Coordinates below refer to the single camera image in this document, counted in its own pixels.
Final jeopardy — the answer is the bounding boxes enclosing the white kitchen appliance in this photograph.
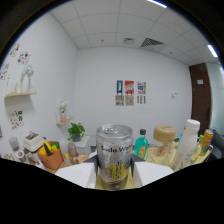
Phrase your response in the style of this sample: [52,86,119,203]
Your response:
[23,130,45,154]

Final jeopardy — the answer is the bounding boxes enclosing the large white plastic bottle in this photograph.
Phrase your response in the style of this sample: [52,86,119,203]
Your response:
[170,118,201,172]

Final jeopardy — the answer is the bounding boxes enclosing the green potted plant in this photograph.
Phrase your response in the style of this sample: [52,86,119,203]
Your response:
[67,122,86,143]

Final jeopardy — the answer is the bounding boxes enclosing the glass jar with wooden lid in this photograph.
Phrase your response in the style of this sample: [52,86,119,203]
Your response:
[152,124,177,158]

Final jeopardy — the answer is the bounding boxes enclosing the teal green glass bottle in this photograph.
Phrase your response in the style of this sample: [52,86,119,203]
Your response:
[133,128,150,160]

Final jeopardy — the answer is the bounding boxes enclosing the white vase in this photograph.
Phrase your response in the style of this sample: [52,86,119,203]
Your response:
[20,64,35,94]

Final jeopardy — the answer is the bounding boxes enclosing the multicoloured wall poster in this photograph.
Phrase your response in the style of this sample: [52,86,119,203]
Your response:
[137,81,147,95]

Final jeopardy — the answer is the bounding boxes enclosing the grey printed wall sheet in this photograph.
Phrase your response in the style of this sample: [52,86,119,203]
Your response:
[136,94,147,105]
[125,94,135,107]
[115,95,125,107]

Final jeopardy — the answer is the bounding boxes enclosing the white low cabinet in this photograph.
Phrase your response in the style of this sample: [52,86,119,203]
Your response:
[64,134,92,156]

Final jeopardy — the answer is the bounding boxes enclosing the brown wooden door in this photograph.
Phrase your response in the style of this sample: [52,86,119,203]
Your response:
[188,63,213,136]

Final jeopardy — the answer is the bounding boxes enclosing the red wall poster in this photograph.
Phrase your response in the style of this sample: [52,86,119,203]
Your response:
[124,80,135,95]

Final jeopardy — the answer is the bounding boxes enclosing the yellow printed tin can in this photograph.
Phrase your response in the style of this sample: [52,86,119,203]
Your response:
[199,128,214,157]

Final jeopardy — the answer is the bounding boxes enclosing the ceiling light panel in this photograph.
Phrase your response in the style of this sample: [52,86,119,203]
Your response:
[206,44,219,58]
[146,0,168,9]

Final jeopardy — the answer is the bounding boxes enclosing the wall photo card cluster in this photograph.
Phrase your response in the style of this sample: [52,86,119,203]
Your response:
[9,109,25,130]

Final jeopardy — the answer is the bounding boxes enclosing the silver soda water can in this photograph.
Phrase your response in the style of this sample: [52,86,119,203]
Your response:
[95,124,134,191]

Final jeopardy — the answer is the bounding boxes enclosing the orange basket with fruit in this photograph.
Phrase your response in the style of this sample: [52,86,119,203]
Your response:
[37,140,64,171]

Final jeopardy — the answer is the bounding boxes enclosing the pink vase with flowers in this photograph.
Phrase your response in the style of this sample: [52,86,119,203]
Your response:
[58,100,69,123]

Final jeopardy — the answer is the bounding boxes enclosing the blue wall poster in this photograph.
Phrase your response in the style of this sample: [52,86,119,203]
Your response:
[116,80,124,96]

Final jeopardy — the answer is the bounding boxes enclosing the slatted ceiling air vent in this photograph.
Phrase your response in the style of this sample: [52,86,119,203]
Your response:
[140,37,165,48]

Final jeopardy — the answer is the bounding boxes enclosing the square ceiling diffuser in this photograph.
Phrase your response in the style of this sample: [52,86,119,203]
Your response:
[123,37,136,45]

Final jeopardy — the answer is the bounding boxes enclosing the small wooden wall shelf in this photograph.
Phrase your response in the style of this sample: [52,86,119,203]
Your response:
[55,116,75,127]

